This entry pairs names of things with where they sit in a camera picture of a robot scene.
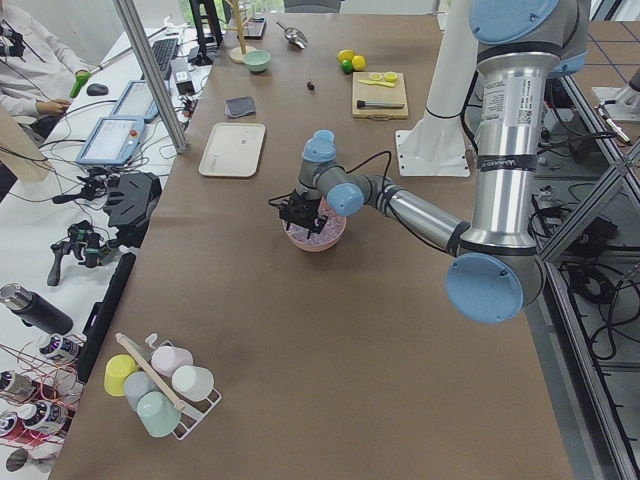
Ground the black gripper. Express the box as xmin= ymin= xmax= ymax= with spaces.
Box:
xmin=283 ymin=192 xmax=328 ymax=238

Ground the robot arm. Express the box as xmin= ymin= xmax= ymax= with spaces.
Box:
xmin=278 ymin=1 xmax=590 ymax=323

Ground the pile of ice cubes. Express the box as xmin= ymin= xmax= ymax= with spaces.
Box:
xmin=289 ymin=209 xmax=345 ymax=247

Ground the wooden cup tree stand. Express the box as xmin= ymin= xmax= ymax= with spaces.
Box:
xmin=225 ymin=0 xmax=256 ymax=64

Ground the steel ice scoop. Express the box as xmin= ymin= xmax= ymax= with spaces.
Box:
xmin=276 ymin=21 xmax=308 ymax=50

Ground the pink plastic cup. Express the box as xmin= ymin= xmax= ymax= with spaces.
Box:
xmin=151 ymin=345 xmax=193 ymax=378

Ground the white plastic cup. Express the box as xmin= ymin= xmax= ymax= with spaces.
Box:
xmin=171 ymin=365 xmax=215 ymax=402

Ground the grey plastic cup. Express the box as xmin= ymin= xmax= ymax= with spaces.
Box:
xmin=123 ymin=371 xmax=158 ymax=411

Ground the yellow plastic cup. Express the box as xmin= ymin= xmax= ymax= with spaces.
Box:
xmin=103 ymin=354 xmax=138 ymax=397

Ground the mint plastic cup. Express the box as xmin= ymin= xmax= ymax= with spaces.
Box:
xmin=136 ymin=391 xmax=181 ymax=438

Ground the pink bowl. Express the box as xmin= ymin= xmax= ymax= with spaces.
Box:
xmin=283 ymin=199 xmax=348 ymax=253

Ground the cream rabbit serving tray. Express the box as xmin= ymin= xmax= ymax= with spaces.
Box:
xmin=198 ymin=122 xmax=266 ymax=178

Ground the steel muddler black tip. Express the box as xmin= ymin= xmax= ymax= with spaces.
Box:
xmin=356 ymin=100 xmax=405 ymax=109

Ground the grey folded cloth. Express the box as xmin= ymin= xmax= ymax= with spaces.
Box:
xmin=225 ymin=96 xmax=256 ymax=119

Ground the bamboo cutting board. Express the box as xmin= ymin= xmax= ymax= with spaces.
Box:
xmin=352 ymin=72 xmax=409 ymax=120

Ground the yellow plastic knife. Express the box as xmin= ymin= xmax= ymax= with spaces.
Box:
xmin=357 ymin=79 xmax=396 ymax=88

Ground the green lime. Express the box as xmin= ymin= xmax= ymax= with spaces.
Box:
xmin=341 ymin=59 xmax=353 ymax=74

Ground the mint green bowl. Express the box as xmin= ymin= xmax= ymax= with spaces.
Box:
xmin=243 ymin=49 xmax=271 ymax=73

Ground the yellow lemon lower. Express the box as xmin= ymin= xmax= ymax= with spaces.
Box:
xmin=351 ymin=55 xmax=367 ymax=71

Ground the yellow lemon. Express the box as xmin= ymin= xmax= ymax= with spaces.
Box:
xmin=336 ymin=49 xmax=355 ymax=63
xmin=351 ymin=55 xmax=367 ymax=71

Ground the lemon half upper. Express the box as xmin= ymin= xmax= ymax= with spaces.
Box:
xmin=384 ymin=72 xmax=398 ymax=83

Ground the yellow lemon upper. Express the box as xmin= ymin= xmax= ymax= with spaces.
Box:
xmin=336 ymin=49 xmax=355 ymax=63

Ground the far teach pendant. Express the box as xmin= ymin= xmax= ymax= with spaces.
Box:
xmin=111 ymin=80 xmax=159 ymax=123

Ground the teach pendant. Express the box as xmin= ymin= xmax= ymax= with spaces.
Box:
xmin=111 ymin=80 xmax=159 ymax=123
xmin=76 ymin=116 xmax=145 ymax=166

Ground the near teach pendant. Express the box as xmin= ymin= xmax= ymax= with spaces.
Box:
xmin=76 ymin=116 xmax=145 ymax=166

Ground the black keyboard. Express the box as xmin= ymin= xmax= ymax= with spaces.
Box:
xmin=151 ymin=37 xmax=179 ymax=80

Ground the black computer mouse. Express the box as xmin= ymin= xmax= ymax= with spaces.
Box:
xmin=86 ymin=83 xmax=109 ymax=96

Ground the black water bottle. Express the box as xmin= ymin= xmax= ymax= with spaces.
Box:
xmin=1 ymin=283 xmax=73 ymax=335

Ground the seated person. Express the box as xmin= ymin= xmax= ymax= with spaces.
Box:
xmin=1 ymin=4 xmax=90 ymax=138

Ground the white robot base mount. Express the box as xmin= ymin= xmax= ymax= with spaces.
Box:
xmin=396 ymin=0 xmax=477 ymax=177

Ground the white wire cup rack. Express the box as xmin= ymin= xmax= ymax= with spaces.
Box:
xmin=115 ymin=333 xmax=222 ymax=440

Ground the aluminium frame post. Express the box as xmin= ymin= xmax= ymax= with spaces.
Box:
xmin=113 ymin=0 xmax=187 ymax=154

